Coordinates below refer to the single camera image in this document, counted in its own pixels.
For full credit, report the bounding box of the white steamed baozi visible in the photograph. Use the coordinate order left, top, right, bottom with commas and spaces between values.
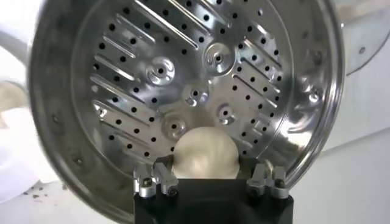
170, 126, 240, 180

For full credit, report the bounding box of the stainless steel steamer basket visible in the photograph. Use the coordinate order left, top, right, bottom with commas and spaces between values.
0, 0, 347, 224

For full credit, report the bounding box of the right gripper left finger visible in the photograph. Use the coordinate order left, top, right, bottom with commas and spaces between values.
133, 154, 180, 199

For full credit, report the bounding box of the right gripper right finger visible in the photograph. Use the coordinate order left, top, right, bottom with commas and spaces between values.
239, 156, 290, 200

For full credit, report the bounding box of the round glass pot lid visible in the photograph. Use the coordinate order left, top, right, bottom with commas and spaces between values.
333, 0, 390, 77

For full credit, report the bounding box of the large white plate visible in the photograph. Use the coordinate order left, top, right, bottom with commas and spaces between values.
0, 0, 46, 92

